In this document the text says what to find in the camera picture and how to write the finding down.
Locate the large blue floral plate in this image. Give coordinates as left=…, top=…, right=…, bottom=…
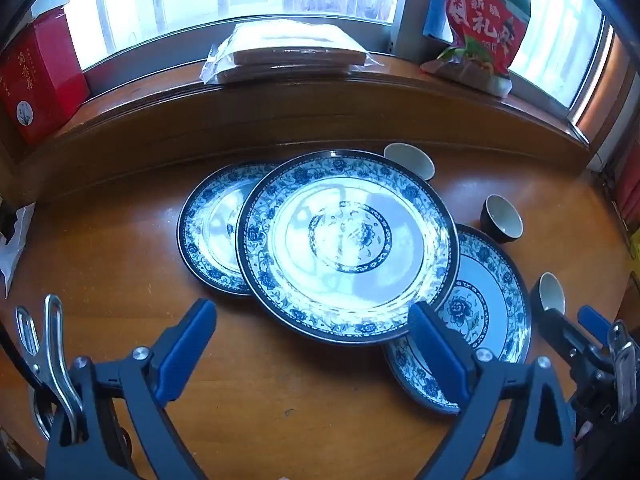
left=235, top=149, right=461, bottom=345

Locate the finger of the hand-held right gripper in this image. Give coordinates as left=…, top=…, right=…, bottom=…
left=541, top=306, right=608, bottom=376
left=576, top=304, right=618, bottom=346

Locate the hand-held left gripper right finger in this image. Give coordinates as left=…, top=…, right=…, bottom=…
left=407, top=301, right=578, bottom=480

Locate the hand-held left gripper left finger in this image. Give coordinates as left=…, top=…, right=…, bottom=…
left=45, top=297, right=218, bottom=480

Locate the wooden windowsill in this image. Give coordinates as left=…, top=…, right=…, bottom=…
left=0, top=52, right=591, bottom=206

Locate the metal spring clip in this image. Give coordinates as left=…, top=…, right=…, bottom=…
left=607, top=320, right=638, bottom=423
left=15, top=294, right=86, bottom=446

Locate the red cardboard box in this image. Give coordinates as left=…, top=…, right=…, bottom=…
left=0, top=0, right=92, bottom=147

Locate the small dark tea cup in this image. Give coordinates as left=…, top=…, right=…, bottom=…
left=480, top=194, right=524, bottom=245
left=530, top=272, right=567, bottom=331
left=383, top=142, right=436, bottom=182

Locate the red packet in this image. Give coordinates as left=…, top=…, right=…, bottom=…
left=612, top=150, right=640, bottom=221

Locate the window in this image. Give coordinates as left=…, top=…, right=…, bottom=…
left=30, top=0, right=616, bottom=126

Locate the red and green snack bag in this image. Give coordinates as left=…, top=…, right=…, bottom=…
left=420, top=0, right=532, bottom=98

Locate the plastic-wrapped stack of boards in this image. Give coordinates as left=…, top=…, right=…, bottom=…
left=201, top=19, right=386, bottom=86

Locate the white plastic bag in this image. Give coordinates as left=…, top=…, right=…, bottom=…
left=0, top=202, right=37, bottom=297

